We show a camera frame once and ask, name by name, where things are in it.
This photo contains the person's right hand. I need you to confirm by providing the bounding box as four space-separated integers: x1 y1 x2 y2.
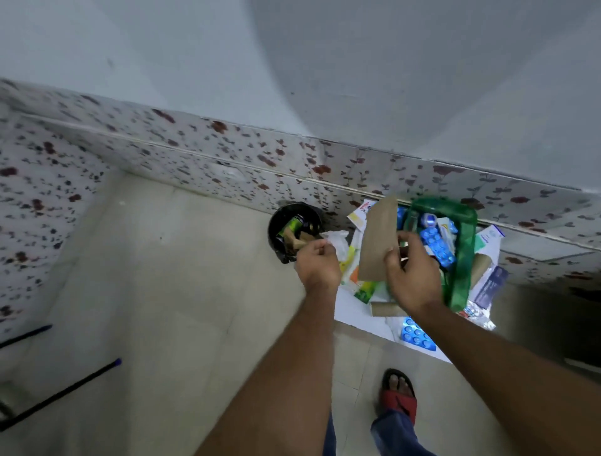
383 231 445 315

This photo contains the person's left hand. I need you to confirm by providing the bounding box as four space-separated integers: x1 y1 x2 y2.
294 239 343 291

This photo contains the white wrapper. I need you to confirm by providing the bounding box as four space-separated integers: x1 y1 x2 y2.
320 230 350 260

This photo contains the brown paper envelope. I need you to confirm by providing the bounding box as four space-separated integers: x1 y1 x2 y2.
358 195 401 282

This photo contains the person's right forearm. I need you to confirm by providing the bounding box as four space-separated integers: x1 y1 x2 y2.
408 300 601 456

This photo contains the person's left forearm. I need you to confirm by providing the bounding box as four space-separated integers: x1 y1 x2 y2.
194 284 340 456

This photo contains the brown cardboard scrap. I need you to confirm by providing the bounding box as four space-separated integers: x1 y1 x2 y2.
285 230 316 256

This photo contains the green yellow sachet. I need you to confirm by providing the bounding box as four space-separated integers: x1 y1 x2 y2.
353 280 382 304

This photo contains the green packet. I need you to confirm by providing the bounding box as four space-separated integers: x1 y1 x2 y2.
279 215 307 239

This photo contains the black waste bin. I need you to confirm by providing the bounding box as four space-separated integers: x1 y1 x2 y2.
268 202 325 265

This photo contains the white red card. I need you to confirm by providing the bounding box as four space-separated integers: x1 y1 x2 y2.
347 199 378 232

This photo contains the blue blister pack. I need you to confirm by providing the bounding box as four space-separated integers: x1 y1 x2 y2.
419 226 457 268
400 318 437 352

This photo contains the white paper sheet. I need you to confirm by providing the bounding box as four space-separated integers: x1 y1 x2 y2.
334 254 452 364

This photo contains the green transparent plastic basket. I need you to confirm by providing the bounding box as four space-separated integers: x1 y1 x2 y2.
403 197 479 314

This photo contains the white medicine box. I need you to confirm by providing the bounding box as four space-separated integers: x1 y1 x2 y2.
473 225 506 257

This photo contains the silver blister strip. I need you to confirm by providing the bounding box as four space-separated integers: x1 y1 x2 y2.
462 301 496 331

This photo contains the dark blue medicine box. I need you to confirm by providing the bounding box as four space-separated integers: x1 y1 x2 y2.
474 265 510 309

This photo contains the person's right foot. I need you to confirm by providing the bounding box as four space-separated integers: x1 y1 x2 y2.
385 371 414 400

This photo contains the red sandal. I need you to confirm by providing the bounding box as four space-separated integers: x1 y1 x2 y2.
379 368 418 426

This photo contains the blue jeans leg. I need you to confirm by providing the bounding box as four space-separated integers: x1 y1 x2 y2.
323 410 437 456

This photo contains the black rod with blue tip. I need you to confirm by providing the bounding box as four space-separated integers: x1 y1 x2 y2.
0 324 53 349
0 358 122 432

